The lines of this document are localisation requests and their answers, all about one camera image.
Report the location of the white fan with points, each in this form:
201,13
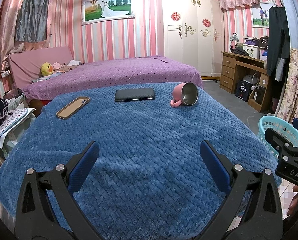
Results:
249,78

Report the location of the yellow duck plush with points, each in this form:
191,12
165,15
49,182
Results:
46,69

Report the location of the floral curtain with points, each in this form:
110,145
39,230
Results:
295,85

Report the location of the light blue plastic basket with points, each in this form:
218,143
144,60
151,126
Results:
269,127

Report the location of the grey curtain cloth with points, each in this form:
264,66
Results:
32,12

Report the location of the desk lamp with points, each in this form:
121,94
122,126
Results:
234,38

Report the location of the pink mug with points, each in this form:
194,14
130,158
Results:
186,93

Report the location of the small framed couple photo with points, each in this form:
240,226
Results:
260,15

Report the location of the red paper decoration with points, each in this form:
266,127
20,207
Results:
206,22
175,16

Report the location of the white power strip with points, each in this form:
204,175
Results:
5,74

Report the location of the pink shiny curtain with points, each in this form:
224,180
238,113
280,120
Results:
7,25

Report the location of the white cloth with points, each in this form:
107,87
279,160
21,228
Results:
73,63

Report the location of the framed wedding photo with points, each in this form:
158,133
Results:
107,8

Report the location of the bed with purple bedspread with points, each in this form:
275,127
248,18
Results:
118,73

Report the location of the pink covered headboard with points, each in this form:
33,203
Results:
26,62

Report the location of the white storage box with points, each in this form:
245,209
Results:
251,52

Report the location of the dark clothes pile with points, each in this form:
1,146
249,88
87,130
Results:
241,52

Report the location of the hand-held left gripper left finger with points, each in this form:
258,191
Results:
83,166

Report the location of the person's right hand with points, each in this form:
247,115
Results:
295,200

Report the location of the black bag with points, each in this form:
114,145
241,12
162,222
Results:
263,42

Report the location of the dark hanging garment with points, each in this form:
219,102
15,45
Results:
277,40

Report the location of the pink clothes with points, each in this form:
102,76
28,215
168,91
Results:
57,65

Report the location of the wooden desk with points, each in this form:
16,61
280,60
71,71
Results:
229,70

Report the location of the white wardrobe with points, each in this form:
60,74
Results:
191,45

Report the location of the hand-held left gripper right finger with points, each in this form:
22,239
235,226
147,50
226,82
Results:
215,166

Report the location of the tan phone case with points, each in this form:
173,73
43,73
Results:
72,108

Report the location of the blue plush blanket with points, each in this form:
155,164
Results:
144,135

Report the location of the black wallet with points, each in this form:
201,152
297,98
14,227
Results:
135,95

